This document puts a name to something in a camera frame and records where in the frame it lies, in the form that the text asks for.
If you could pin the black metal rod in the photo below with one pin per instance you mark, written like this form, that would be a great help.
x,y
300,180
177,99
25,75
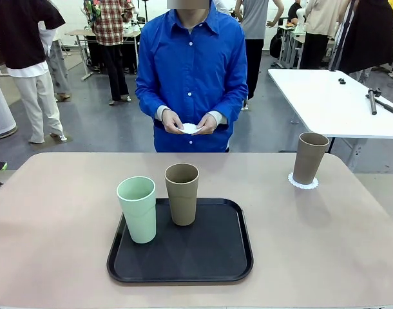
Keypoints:
x,y
373,103

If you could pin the white folding table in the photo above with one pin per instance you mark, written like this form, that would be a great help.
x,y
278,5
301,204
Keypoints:
x,y
319,103

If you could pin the person in grey top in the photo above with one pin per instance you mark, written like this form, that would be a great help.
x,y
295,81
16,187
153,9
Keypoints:
x,y
254,19

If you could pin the white scalloped paper coaster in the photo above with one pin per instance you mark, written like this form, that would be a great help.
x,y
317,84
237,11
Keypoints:
x,y
190,128
314,186

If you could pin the person's left forearm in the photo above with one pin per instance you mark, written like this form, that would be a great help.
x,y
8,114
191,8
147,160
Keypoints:
x,y
230,112

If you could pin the black plastic tray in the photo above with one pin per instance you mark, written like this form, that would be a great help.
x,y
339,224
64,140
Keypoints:
x,y
183,257

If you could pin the grey background desk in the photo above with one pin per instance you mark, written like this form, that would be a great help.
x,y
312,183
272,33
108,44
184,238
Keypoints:
x,y
296,38

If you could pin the person's right forearm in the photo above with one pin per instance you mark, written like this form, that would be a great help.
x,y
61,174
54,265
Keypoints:
x,y
149,107

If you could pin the brown plastic cup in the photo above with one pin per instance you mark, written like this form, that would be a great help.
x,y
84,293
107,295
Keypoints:
x,y
309,161
183,206

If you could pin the seated person in black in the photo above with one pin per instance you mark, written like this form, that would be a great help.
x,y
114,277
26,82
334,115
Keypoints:
x,y
293,13

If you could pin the person's right hand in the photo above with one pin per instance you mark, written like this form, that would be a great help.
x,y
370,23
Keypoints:
x,y
173,124

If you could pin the black stand pole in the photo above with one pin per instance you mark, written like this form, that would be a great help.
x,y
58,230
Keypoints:
x,y
345,29

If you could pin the small black clamp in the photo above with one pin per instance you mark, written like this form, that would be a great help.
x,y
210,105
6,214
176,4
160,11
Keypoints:
x,y
341,81

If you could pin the person in black tee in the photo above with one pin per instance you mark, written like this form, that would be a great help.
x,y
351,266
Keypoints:
x,y
19,32

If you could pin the person in grey trousers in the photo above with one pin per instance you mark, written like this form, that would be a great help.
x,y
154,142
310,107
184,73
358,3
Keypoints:
x,y
59,71

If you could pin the person in beige top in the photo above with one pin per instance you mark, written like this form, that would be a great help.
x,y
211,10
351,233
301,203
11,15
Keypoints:
x,y
322,16

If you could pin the white air purifier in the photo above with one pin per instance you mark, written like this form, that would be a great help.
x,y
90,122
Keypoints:
x,y
0,109

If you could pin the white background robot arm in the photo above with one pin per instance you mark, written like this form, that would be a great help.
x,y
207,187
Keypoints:
x,y
300,16

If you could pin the person in blue shirt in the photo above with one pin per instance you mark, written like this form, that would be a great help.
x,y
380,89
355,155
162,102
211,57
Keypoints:
x,y
190,80

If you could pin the person's left hand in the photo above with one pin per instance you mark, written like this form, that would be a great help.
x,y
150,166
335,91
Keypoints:
x,y
208,126

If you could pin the person in plaid shirt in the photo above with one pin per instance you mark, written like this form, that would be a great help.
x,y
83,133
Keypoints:
x,y
109,25

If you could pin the person in black coat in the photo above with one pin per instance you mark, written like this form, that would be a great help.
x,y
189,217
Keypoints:
x,y
367,32

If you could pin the mint green plastic cup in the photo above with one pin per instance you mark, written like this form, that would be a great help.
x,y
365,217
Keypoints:
x,y
138,219

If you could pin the beige background desk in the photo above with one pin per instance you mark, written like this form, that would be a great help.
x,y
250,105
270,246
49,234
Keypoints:
x,y
79,33

